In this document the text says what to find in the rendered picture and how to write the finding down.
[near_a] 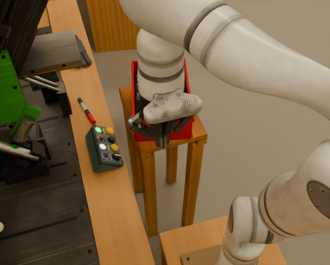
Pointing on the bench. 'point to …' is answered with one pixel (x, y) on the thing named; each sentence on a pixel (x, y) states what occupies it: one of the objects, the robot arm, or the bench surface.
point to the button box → (99, 160)
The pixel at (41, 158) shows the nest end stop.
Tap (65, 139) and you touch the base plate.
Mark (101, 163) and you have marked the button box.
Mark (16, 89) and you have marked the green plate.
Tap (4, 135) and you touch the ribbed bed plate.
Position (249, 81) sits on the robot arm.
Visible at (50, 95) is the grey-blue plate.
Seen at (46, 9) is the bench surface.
